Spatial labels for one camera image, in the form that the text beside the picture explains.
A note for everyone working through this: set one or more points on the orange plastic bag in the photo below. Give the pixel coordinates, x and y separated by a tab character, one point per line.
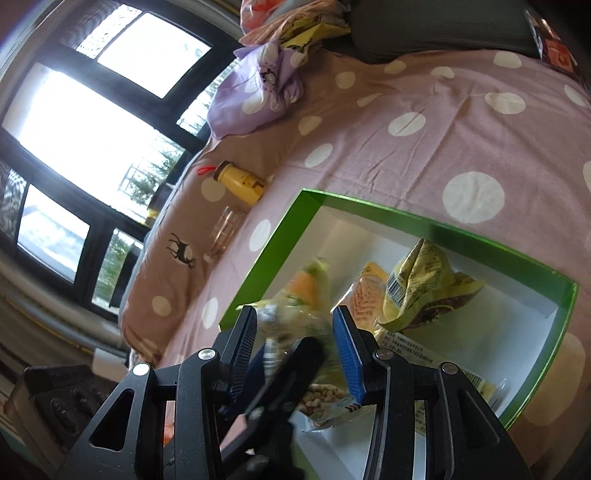
268	14

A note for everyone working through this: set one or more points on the yellow printed bag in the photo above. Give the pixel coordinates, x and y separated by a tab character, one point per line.
318	30

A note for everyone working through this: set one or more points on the yellow bottle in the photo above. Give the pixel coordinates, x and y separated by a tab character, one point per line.
238	182

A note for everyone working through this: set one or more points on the black framed window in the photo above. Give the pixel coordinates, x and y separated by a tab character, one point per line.
92	129

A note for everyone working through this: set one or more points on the red printed box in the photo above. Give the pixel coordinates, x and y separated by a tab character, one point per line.
556	53

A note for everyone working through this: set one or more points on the purple dotted cloth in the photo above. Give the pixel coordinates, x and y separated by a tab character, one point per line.
249	92

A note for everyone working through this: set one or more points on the green cardboard box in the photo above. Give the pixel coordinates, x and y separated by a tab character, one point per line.
415	214

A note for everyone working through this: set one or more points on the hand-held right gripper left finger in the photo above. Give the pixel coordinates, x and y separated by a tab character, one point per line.
242	341

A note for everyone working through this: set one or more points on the yellow snack packet orange print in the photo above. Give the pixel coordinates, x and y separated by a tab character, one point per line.
364	295

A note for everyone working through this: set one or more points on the dark grey pillow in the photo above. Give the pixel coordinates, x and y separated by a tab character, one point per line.
438	27

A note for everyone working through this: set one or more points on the pink dotted bed sheet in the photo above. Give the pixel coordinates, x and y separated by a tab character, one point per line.
415	152

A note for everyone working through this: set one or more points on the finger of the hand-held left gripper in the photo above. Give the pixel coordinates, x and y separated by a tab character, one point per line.
295	369

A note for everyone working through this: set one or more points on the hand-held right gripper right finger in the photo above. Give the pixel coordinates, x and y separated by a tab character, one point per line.
346	350

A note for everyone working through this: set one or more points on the yellow-green snack packet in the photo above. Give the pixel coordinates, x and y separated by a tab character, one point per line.
295	295

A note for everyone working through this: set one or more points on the cream wafer biscuit pack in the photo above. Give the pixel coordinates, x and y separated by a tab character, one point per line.
415	360

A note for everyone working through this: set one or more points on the clear plastic bottle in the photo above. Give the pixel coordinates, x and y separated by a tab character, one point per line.
224	230

